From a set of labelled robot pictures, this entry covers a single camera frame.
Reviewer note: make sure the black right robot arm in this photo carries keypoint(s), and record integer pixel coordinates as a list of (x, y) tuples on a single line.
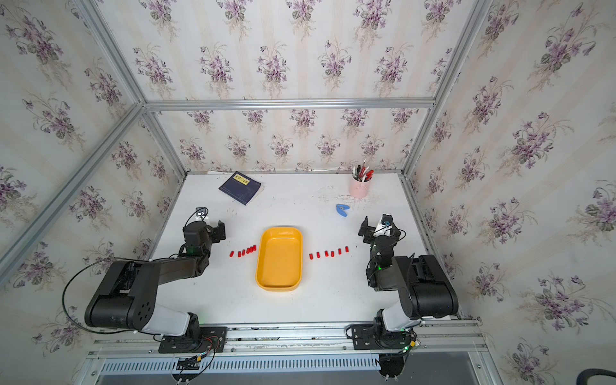
[(422, 286)]

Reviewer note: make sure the yellow plastic storage tray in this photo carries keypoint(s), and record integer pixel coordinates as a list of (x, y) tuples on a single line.
[(280, 259)]

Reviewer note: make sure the red pens in cup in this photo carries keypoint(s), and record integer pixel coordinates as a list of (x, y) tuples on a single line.
[(362, 172)]

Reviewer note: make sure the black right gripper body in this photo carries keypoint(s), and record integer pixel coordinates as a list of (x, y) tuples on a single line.
[(368, 237)]

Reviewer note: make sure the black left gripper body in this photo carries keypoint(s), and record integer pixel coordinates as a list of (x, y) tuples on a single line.
[(216, 237)]

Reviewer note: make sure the pink pen cup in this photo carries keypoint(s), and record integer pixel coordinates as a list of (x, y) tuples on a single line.
[(359, 188)]

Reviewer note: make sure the blue plastic clip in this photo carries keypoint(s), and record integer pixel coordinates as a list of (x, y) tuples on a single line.
[(342, 209)]

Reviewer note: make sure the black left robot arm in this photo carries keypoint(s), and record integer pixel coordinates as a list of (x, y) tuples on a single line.
[(126, 298)]

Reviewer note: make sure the aluminium front rail frame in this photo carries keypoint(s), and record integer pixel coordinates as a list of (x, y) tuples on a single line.
[(451, 347)]

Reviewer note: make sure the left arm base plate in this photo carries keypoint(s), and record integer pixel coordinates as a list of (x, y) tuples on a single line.
[(207, 338)]

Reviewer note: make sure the dark blue notebook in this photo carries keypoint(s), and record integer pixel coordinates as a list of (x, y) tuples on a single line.
[(241, 187)]

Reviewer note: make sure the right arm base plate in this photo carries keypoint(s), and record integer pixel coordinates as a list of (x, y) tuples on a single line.
[(382, 337)]

